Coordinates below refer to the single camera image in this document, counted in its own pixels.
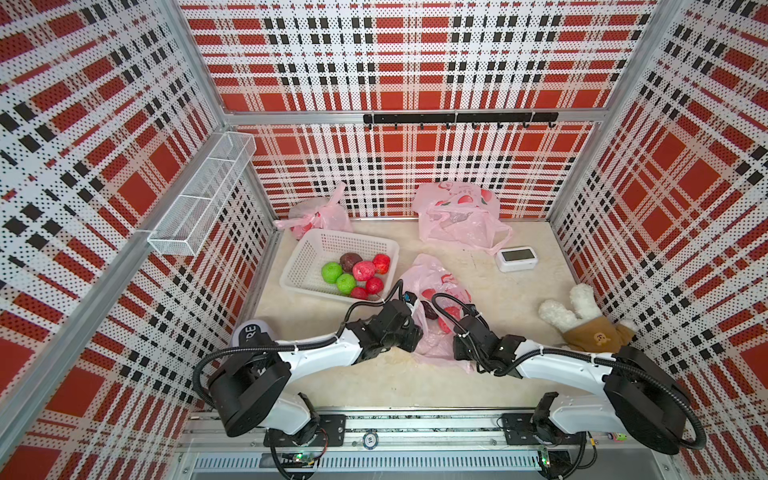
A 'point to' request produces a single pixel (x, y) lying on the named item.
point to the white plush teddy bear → (582, 325)
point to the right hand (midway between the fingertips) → (461, 341)
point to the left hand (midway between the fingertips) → (421, 331)
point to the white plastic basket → (302, 270)
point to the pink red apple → (363, 270)
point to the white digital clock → (517, 258)
